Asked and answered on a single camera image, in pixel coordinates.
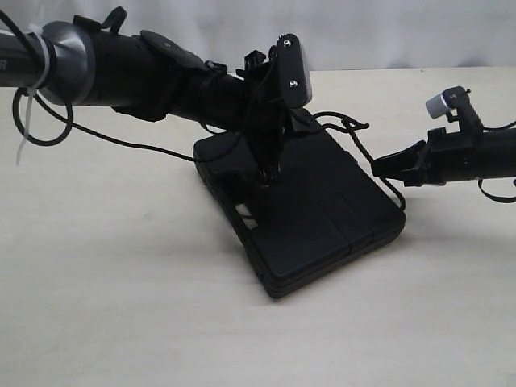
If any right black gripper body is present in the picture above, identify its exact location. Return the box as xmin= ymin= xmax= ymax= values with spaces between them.
xmin=402 ymin=106 xmax=483 ymax=187

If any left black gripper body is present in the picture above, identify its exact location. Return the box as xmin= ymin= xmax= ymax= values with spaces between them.
xmin=238 ymin=46 xmax=293 ymax=169

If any black cord with knot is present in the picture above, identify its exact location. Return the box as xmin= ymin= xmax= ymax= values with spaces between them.
xmin=312 ymin=111 xmax=407 ymax=211

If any black plastic carrying case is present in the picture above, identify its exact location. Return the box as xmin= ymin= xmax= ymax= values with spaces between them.
xmin=193 ymin=109 xmax=406 ymax=298

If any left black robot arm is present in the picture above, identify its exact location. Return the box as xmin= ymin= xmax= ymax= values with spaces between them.
xmin=1 ymin=7 xmax=311 ymax=183

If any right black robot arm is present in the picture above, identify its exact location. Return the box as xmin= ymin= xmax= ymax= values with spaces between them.
xmin=372 ymin=107 xmax=515 ymax=187

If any white backdrop curtain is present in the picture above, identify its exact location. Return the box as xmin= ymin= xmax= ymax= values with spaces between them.
xmin=0 ymin=0 xmax=516 ymax=73

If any white zip tie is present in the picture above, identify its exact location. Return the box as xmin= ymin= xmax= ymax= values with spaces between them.
xmin=16 ymin=23 xmax=51 ymax=166

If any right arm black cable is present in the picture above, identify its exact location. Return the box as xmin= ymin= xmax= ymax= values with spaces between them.
xmin=477 ymin=120 xmax=516 ymax=204

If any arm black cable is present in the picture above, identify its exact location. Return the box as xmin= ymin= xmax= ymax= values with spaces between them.
xmin=477 ymin=120 xmax=516 ymax=204
xmin=0 ymin=6 xmax=243 ymax=162

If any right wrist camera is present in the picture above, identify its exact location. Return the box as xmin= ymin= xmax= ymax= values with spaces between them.
xmin=425 ymin=86 xmax=471 ymax=119

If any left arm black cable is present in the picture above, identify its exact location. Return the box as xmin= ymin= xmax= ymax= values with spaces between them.
xmin=0 ymin=6 xmax=243 ymax=162

